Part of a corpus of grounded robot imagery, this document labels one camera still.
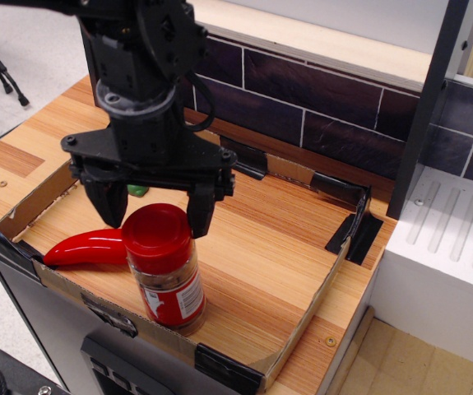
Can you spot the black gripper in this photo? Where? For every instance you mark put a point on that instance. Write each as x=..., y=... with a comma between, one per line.
x=147, y=143

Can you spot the red-lidded spice bottle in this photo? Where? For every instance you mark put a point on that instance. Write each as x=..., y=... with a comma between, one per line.
x=162, y=256

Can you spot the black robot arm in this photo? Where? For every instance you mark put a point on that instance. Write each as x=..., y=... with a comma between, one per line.
x=139, y=52

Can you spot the purple toy eggplant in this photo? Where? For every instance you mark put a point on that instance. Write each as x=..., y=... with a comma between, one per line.
x=137, y=190

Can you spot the red toy chili pepper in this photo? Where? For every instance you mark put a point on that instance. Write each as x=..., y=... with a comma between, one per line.
x=96, y=246

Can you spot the black toy oven panel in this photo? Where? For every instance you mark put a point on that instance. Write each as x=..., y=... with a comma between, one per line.
x=133, y=370

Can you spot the brass screw front right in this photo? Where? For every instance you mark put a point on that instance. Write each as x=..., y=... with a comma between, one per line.
x=330, y=341

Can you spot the white toy sink drainboard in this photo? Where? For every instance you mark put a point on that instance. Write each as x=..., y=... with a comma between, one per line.
x=424, y=282

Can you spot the dark shelf frame with backsplash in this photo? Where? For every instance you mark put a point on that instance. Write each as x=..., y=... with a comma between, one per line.
x=328, y=100

